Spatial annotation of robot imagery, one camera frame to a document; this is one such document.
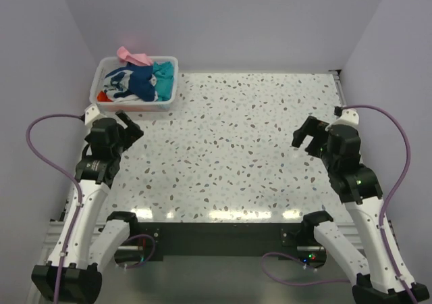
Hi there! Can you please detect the blue mickey t-shirt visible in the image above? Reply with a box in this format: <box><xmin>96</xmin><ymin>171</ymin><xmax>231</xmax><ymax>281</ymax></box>
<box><xmin>101</xmin><ymin>64</ymin><xmax>158</xmax><ymax>102</ymax></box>

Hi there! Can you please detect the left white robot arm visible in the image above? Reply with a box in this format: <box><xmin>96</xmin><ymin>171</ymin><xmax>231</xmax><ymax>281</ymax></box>
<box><xmin>31</xmin><ymin>105</ymin><xmax>144</xmax><ymax>303</ymax></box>

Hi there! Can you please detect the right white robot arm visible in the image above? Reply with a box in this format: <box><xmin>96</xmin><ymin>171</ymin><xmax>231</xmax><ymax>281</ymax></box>
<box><xmin>292</xmin><ymin>116</ymin><xmax>430</xmax><ymax>303</ymax></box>

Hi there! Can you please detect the white t-shirt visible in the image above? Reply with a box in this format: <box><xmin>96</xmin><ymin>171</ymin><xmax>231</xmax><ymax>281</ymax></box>
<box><xmin>113</xmin><ymin>95</ymin><xmax>141</xmax><ymax>103</ymax></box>

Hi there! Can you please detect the orange t-shirt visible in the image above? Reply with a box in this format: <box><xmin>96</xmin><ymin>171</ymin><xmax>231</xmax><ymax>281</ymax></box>
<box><xmin>97</xmin><ymin>91</ymin><xmax>111</xmax><ymax>103</ymax></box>

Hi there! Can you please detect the white plastic laundry basket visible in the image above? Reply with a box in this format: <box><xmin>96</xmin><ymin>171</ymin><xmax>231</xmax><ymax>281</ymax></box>
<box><xmin>89</xmin><ymin>56</ymin><xmax>179</xmax><ymax>112</ymax></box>

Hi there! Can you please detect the pink t-shirt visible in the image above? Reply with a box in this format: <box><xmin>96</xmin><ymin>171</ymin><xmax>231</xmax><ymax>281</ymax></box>
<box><xmin>117</xmin><ymin>46</ymin><xmax>153</xmax><ymax>66</ymax></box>

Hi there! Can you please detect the teal t-shirt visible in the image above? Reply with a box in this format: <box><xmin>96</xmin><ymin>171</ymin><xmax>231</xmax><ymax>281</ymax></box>
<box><xmin>153</xmin><ymin>61</ymin><xmax>174</xmax><ymax>101</ymax></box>

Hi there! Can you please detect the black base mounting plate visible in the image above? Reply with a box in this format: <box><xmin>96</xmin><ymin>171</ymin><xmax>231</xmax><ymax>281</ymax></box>
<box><xmin>114</xmin><ymin>222</ymin><xmax>327</xmax><ymax>268</ymax></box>

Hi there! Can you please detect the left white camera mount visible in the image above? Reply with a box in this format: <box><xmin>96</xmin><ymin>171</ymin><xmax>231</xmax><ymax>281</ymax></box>
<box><xmin>81</xmin><ymin>104</ymin><xmax>103</xmax><ymax>127</ymax></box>

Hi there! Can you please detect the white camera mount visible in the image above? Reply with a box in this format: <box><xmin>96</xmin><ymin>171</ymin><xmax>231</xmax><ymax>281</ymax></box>
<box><xmin>332</xmin><ymin>106</ymin><xmax>359</xmax><ymax>128</ymax></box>
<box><xmin>81</xmin><ymin>104</ymin><xmax>103</xmax><ymax>127</ymax></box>

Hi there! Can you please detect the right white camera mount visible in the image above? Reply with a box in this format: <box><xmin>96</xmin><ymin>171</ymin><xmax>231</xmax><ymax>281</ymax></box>
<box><xmin>332</xmin><ymin>106</ymin><xmax>359</xmax><ymax>128</ymax></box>

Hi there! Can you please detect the aluminium frame rail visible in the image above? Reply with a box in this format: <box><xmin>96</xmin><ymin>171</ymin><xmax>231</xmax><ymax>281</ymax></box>
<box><xmin>28</xmin><ymin>188</ymin><xmax>75</xmax><ymax>298</ymax></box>

